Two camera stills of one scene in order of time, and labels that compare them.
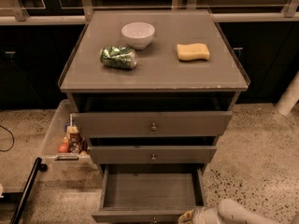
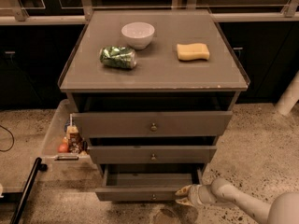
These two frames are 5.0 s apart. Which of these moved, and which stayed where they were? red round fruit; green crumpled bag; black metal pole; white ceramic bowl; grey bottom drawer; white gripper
Moved: grey bottom drawer; white gripper
Stayed: black metal pole; red round fruit; green crumpled bag; white ceramic bowl
